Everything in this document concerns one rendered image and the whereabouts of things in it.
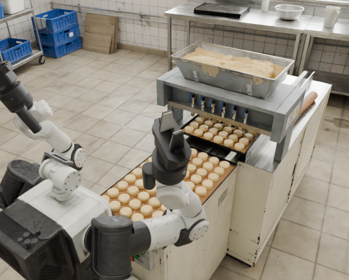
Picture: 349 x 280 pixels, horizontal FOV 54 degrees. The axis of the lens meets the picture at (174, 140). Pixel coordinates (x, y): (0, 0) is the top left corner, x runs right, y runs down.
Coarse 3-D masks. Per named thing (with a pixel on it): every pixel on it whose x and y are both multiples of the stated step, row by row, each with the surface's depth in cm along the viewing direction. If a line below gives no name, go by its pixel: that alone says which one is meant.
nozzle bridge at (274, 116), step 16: (160, 80) 187; (176, 80) 186; (160, 96) 192; (176, 96) 197; (208, 96) 174; (224, 96) 170; (240, 96) 170; (272, 96) 170; (288, 96) 171; (304, 96) 179; (176, 112) 211; (208, 112) 183; (240, 112) 178; (256, 112) 172; (272, 112) 158; (288, 112) 158; (256, 128) 171; (272, 128) 162; (288, 128) 170; (288, 144) 183
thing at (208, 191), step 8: (192, 160) 172; (208, 160) 172; (232, 168) 167; (224, 176) 162; (128, 184) 157; (200, 184) 157; (216, 184) 157; (120, 192) 153; (208, 192) 153; (112, 200) 149; (200, 200) 149; (120, 208) 144; (160, 208) 144; (144, 216) 141
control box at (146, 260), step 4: (144, 252) 137; (148, 252) 136; (152, 252) 138; (132, 256) 144; (140, 256) 141; (144, 256) 139; (148, 256) 137; (152, 256) 139; (132, 260) 146; (136, 260) 144; (140, 260) 143; (144, 260) 141; (148, 260) 139; (152, 260) 140; (140, 264) 144; (144, 264) 142; (148, 264) 141; (152, 264) 142; (148, 268) 142; (152, 268) 143
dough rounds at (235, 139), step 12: (204, 120) 205; (216, 120) 202; (192, 132) 194; (204, 132) 194; (216, 132) 192; (228, 132) 192; (240, 132) 190; (252, 132) 190; (228, 144) 181; (240, 144) 180
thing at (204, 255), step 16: (192, 144) 195; (224, 192) 178; (208, 208) 164; (224, 208) 187; (224, 224) 197; (208, 240) 180; (224, 240) 208; (160, 256) 138; (176, 256) 148; (192, 256) 166; (208, 256) 190; (224, 256) 222; (144, 272) 152; (160, 272) 144; (176, 272) 155; (192, 272) 174; (208, 272) 200
